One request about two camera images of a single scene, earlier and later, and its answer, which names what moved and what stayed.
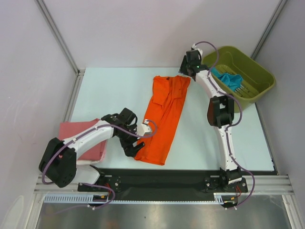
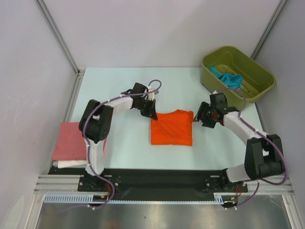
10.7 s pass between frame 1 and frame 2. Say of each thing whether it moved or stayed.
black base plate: stayed
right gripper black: moved
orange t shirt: moved
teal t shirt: stayed
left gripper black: moved
